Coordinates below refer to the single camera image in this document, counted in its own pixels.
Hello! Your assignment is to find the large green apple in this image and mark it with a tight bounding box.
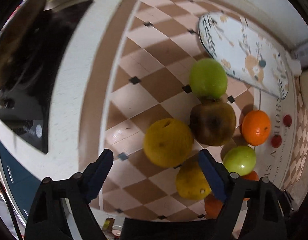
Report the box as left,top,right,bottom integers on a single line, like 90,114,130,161
223,146,256,176

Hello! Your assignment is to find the dark orange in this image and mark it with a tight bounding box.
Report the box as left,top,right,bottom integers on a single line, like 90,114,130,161
241,170,260,202

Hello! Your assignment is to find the small yellow citrus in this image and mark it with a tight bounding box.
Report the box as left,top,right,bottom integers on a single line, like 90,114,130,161
175,161,212,201

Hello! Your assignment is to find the dark brown pear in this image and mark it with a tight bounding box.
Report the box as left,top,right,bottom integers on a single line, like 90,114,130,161
190,102,236,146

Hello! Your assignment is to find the bright orange mandarin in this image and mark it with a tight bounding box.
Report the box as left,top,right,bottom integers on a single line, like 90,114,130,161
241,110,271,146

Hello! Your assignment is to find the large yellow citrus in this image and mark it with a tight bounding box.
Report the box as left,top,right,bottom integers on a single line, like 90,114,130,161
143,118,194,168

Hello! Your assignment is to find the red cherry tomato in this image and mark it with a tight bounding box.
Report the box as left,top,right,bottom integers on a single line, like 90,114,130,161
283,114,292,127
271,134,282,148

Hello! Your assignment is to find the small green apple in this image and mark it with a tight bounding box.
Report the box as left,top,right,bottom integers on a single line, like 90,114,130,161
189,58,228,100

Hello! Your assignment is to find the oval patterned fruit plate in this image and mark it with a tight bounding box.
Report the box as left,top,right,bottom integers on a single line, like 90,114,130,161
198,12,289,100

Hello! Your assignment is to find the checkered counter mat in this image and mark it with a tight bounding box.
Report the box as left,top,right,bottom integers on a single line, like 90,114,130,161
78,0,308,222

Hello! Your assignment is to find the black gas stove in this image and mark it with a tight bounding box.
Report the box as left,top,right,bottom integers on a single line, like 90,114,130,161
0,0,93,154

